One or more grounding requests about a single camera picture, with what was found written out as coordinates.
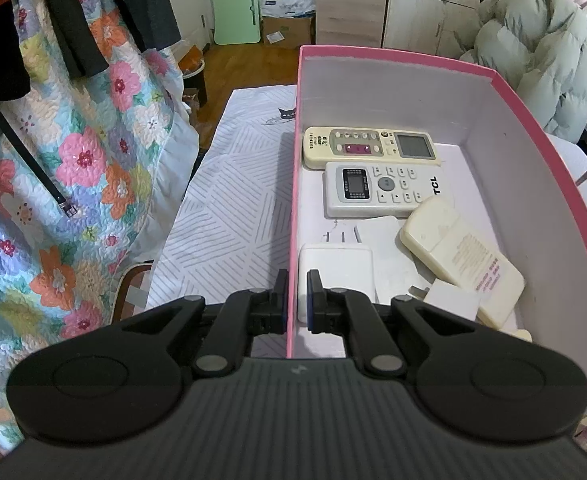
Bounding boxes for cream remote control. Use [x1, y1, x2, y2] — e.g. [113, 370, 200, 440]
[399, 196, 525, 328]

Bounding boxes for small white charger cube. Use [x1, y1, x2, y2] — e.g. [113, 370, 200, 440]
[408, 280, 479, 321]

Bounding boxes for pink storage box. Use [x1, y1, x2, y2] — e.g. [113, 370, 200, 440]
[295, 46, 587, 375]

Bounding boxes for white square power adapter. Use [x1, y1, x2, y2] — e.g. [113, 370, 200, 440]
[297, 243, 376, 324]

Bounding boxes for white flat adapter with prongs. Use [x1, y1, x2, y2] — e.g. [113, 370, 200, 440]
[323, 214, 438, 306]

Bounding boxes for white patterned tablecloth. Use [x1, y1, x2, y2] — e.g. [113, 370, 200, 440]
[143, 83, 299, 361]

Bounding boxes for white TCL remote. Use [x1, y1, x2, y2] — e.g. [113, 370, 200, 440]
[323, 162, 454, 219]

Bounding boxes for beige remote with display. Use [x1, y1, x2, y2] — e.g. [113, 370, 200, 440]
[302, 127, 441, 170]

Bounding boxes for floral quilt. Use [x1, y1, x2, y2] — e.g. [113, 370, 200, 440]
[0, 0, 198, 455]

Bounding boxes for cardboard box on floor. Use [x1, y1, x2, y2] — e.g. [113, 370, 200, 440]
[262, 16, 314, 50]

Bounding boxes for green folding table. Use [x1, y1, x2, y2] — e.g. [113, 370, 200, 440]
[211, 0, 261, 46]

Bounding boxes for wooden shelf cabinet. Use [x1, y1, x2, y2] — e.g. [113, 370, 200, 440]
[315, 0, 388, 48]

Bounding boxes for dark hanging clothes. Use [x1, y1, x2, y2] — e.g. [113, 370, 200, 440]
[0, 0, 182, 131]

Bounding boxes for grey puffer jacket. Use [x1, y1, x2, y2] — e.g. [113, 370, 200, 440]
[454, 0, 587, 143]

